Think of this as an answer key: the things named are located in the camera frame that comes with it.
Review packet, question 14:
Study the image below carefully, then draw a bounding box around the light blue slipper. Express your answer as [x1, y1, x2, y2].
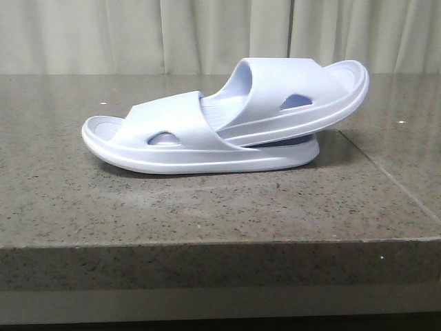
[82, 91, 320, 174]
[201, 58, 369, 146]

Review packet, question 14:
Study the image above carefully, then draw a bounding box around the beige curtain left panel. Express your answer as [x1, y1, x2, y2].
[1, 1, 294, 74]

